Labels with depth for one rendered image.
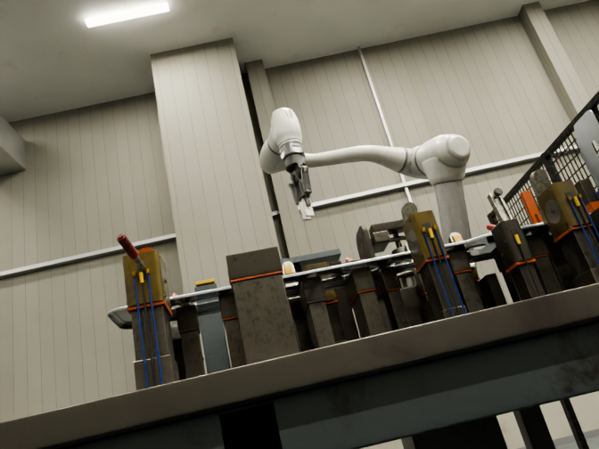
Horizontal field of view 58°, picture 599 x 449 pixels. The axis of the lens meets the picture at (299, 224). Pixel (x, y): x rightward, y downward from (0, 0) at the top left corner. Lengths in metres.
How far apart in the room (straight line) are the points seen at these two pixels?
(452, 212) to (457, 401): 1.35
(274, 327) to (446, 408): 0.55
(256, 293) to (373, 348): 0.57
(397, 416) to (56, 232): 8.92
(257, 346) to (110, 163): 8.62
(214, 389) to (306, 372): 0.11
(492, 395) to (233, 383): 0.32
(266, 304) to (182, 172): 6.98
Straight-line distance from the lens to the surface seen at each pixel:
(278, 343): 1.17
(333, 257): 1.77
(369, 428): 0.70
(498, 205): 1.84
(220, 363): 1.68
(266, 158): 2.09
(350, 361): 0.67
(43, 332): 9.01
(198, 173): 8.05
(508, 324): 0.71
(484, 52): 10.61
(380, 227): 1.69
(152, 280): 1.20
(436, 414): 0.71
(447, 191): 2.02
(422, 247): 1.27
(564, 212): 1.41
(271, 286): 1.20
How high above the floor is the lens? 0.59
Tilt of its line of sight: 23 degrees up
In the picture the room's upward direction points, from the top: 14 degrees counter-clockwise
